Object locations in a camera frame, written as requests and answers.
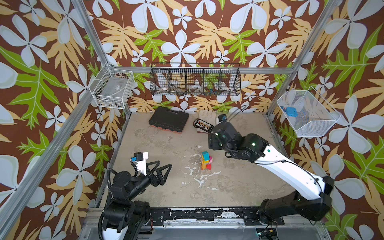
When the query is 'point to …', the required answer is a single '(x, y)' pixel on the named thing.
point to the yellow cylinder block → (203, 166)
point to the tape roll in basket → (195, 88)
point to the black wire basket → (193, 79)
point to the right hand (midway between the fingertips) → (213, 137)
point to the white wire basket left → (112, 88)
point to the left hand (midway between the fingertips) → (164, 163)
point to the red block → (208, 166)
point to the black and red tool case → (169, 119)
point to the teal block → (206, 155)
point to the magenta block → (210, 158)
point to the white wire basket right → (316, 116)
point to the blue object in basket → (291, 111)
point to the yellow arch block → (204, 162)
